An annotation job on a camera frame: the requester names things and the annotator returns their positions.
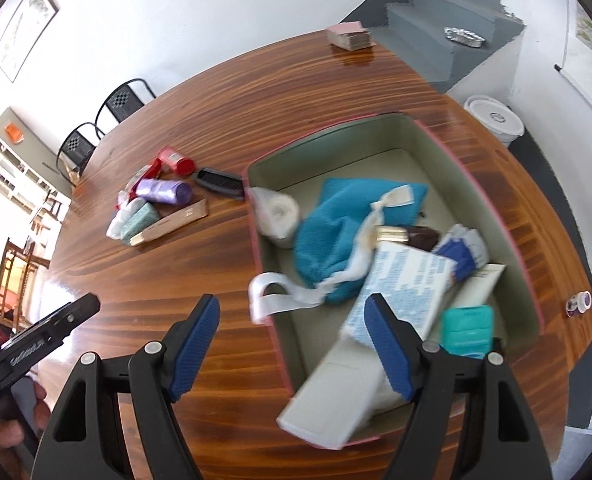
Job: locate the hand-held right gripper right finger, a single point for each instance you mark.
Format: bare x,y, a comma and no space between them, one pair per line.
388,345

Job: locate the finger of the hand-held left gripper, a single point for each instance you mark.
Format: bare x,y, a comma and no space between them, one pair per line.
68,317

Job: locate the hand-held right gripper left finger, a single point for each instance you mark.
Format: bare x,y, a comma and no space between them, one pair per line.
196,345

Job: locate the white long tube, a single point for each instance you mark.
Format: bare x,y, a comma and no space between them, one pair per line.
326,395

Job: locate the teal packet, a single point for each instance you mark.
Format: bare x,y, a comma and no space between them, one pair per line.
468,330

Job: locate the small gold case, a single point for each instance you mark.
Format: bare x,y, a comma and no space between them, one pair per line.
391,234

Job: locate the small brown box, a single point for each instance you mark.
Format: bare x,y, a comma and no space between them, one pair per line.
423,237

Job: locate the blue towel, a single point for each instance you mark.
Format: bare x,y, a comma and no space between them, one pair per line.
326,240

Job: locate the pale blue printed box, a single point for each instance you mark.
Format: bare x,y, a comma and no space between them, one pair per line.
143,220

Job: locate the beige long box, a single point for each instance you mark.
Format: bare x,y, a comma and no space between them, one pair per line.
176,220

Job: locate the purple bottle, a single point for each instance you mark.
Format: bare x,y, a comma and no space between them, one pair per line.
163,191

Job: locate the black comb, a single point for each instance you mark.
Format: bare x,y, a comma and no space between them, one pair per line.
221,182

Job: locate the pink storage box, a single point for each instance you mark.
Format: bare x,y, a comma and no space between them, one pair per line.
336,160

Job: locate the wooden desktop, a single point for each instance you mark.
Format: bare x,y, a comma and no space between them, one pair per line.
226,110

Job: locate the person's left hand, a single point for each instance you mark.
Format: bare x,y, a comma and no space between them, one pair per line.
43,407

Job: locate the wooden chair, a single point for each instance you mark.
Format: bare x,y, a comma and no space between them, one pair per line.
16,265

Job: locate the blue white sachets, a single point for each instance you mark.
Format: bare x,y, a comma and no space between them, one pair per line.
458,255

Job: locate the white gauze roll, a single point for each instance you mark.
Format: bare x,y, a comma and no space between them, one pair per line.
276,215

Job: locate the white shelf cabinet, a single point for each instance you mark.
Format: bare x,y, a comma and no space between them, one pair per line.
11,170

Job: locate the red white packet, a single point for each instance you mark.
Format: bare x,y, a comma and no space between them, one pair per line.
146,172

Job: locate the black metal chair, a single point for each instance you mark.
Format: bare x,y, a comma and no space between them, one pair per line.
121,100
78,146

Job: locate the red tube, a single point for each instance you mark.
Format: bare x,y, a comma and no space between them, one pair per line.
176,160

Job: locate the orange box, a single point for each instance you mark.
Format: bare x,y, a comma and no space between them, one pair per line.
13,132

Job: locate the white bucket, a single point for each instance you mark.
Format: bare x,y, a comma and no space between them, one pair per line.
493,117

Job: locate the pink card stack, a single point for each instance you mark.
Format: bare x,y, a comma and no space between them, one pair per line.
348,35

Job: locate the silver ashtray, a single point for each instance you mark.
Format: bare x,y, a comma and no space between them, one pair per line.
463,36

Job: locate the grey stairs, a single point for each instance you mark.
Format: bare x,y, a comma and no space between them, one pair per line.
426,20

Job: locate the framed wall picture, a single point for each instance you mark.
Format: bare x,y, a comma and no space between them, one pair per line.
26,30

